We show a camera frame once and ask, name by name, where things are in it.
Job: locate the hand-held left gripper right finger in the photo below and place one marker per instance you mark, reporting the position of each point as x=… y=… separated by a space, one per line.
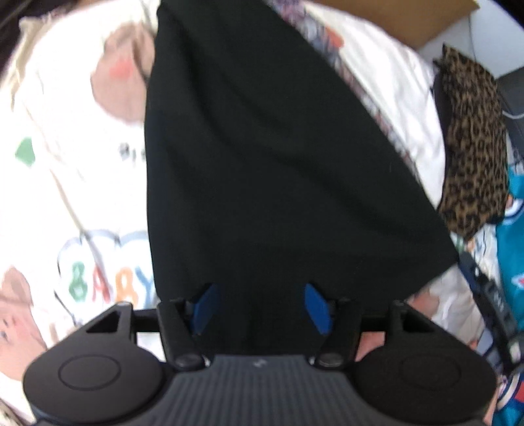
x=318 y=309

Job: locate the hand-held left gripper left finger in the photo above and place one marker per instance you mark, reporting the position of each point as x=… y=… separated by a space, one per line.
x=206 y=307

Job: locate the black pants with floral trim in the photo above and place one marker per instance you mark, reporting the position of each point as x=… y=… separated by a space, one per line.
x=266 y=143

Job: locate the teal printed blanket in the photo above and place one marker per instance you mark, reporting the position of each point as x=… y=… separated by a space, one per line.
x=511 y=254

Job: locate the folded leopard print cloth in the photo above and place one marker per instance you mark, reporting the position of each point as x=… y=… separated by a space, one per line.
x=470 y=143

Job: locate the cream bear printed blanket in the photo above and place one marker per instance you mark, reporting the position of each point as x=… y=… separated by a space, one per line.
x=73 y=164

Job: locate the grey laptop bag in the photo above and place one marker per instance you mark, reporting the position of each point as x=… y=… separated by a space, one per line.
x=513 y=94

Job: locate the large brown cardboard box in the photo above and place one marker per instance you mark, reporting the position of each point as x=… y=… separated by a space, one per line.
x=409 y=20

